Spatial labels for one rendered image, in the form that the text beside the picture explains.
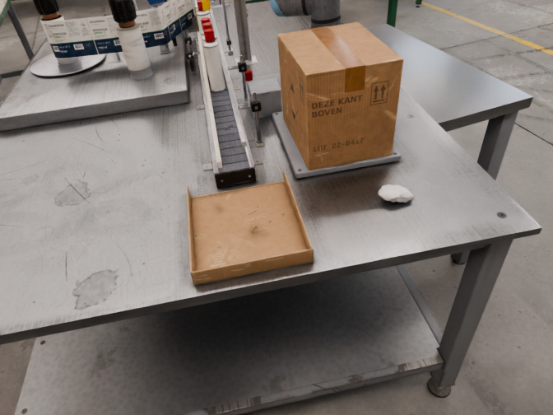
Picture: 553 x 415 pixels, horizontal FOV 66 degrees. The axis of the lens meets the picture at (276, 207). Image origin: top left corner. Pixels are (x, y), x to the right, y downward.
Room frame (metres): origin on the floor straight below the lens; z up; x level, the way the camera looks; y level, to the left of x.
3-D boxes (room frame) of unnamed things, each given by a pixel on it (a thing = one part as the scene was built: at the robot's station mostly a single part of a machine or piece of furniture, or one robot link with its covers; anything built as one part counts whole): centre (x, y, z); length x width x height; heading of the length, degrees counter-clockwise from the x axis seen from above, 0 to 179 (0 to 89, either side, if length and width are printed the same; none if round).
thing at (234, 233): (0.75, 0.08, 0.85); 0.30 x 0.26 x 0.04; 7
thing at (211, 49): (1.43, 0.16, 0.98); 0.05 x 0.05 x 0.20
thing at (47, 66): (1.83, 0.82, 0.89); 0.31 x 0.31 x 0.01
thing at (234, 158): (1.73, 0.21, 0.86); 1.65 x 0.08 x 0.04; 7
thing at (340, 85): (1.09, -0.19, 0.99); 0.30 x 0.24 x 0.27; 9
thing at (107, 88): (1.80, 0.67, 0.86); 0.80 x 0.67 x 0.05; 7
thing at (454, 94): (1.55, -0.32, 0.81); 0.90 x 0.90 x 0.04; 17
